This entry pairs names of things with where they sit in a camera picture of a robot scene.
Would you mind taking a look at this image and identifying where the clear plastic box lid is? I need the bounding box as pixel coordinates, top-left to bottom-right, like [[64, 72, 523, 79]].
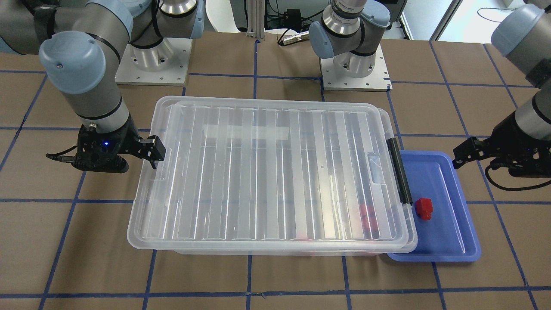
[[127, 96, 418, 254]]

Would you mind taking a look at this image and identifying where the blue plastic tray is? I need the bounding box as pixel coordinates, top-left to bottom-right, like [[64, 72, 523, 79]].
[[389, 150, 481, 263]]

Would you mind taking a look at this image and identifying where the red block in box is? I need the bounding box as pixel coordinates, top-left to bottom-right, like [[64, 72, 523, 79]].
[[359, 203, 378, 233]]

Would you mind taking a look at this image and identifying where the white plastic chair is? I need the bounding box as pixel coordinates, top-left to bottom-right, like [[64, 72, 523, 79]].
[[205, 0, 241, 33]]

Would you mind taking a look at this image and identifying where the clear plastic storage box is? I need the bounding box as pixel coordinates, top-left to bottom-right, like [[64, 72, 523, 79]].
[[172, 248, 384, 258]]

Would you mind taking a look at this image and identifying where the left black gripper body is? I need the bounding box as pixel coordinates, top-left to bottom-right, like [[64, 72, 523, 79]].
[[486, 112, 550, 178]]

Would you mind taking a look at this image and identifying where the red block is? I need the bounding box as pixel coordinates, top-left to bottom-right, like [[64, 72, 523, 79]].
[[359, 203, 378, 233], [415, 198, 433, 220]]

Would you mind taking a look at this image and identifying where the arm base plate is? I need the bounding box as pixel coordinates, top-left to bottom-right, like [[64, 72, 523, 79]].
[[319, 45, 393, 92], [115, 38, 194, 86]]

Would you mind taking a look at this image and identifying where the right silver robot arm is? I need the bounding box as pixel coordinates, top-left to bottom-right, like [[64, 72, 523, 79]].
[[0, 0, 205, 173]]

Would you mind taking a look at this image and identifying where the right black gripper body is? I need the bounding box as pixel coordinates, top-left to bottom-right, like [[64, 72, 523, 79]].
[[71, 117, 140, 174]]

